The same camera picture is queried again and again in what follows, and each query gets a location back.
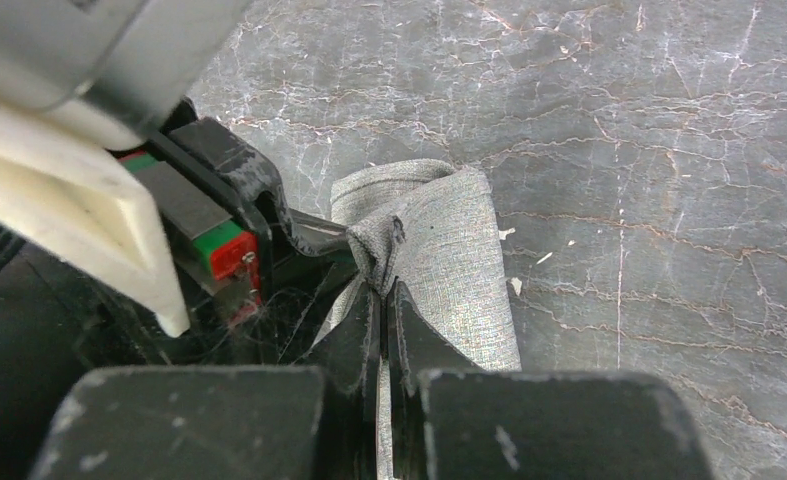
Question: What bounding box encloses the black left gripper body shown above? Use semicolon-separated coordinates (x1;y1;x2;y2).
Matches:
0;101;283;479

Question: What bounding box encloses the grey cloth napkin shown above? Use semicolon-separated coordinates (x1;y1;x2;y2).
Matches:
320;159;521;371

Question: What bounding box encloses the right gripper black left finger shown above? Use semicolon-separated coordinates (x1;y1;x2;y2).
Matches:
30;285;381;479

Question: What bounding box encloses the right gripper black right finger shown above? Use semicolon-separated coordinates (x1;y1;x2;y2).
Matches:
387;282;713;479

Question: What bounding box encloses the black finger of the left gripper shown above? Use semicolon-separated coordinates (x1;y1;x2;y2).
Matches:
273;205;357;285

